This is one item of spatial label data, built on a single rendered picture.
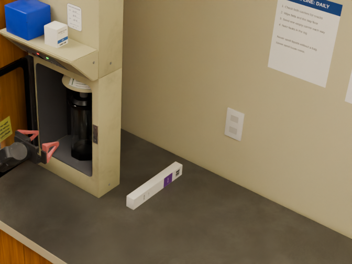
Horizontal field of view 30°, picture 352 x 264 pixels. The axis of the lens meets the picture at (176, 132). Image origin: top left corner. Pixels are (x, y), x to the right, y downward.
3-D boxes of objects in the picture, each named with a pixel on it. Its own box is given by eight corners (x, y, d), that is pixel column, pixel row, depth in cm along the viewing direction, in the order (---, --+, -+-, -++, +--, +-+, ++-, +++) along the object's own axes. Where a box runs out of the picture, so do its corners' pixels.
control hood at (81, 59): (27, 47, 220) (25, 19, 214) (99, 79, 204) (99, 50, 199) (0, 58, 212) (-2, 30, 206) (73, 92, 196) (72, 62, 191)
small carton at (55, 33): (55, 38, 204) (54, 20, 200) (68, 43, 202) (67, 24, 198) (44, 43, 200) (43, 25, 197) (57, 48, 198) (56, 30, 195)
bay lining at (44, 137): (86, 123, 256) (86, 40, 237) (138, 147, 244) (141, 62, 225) (40, 149, 239) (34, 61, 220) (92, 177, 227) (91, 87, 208)
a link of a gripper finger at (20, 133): (33, 121, 219) (11, 132, 212) (48, 129, 215) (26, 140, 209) (34, 138, 223) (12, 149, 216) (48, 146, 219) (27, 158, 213)
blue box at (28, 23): (30, 22, 212) (28, -4, 208) (52, 31, 208) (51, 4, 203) (6, 31, 206) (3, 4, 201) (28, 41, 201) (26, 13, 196)
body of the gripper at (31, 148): (18, 133, 212) (0, 142, 207) (40, 145, 207) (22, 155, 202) (19, 150, 216) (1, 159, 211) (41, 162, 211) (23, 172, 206)
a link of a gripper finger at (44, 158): (47, 129, 215) (25, 140, 209) (63, 137, 212) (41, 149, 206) (48, 145, 219) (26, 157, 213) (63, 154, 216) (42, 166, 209)
